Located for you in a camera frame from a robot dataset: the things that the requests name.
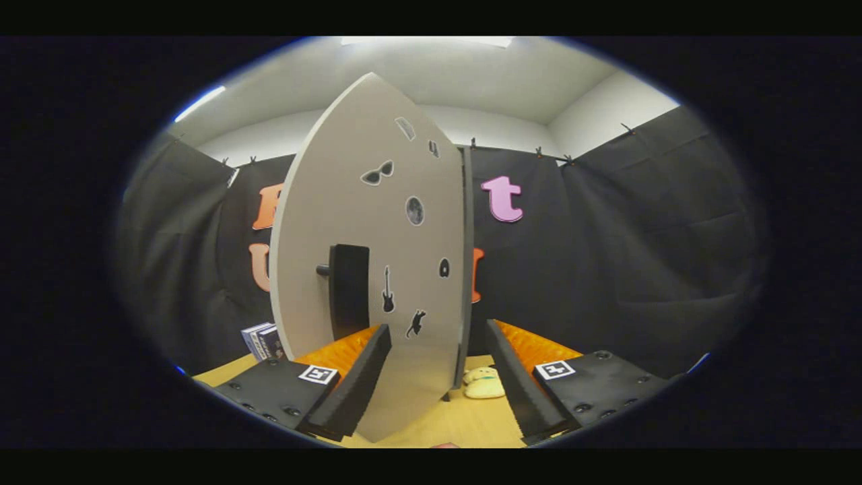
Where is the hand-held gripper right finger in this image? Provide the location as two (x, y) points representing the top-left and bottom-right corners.
(485, 319), (684, 445)

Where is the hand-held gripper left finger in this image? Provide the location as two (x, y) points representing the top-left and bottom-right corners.
(195, 324), (393, 442)

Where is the black door handle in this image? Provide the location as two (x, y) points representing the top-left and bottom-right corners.
(317, 244), (370, 341)

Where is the cream cabinet door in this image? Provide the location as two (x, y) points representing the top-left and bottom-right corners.
(269, 72), (467, 443)

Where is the pale yellow plush toy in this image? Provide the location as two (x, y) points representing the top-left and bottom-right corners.
(463, 366), (506, 399)

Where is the small blue and white box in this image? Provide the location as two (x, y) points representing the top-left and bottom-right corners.
(241, 323), (270, 362)
(259, 325), (285, 360)

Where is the black backdrop cloth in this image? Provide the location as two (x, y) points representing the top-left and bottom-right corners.
(114, 104), (768, 381)

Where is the ceiling light panel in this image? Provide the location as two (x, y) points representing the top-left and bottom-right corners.
(174, 86), (227, 124)

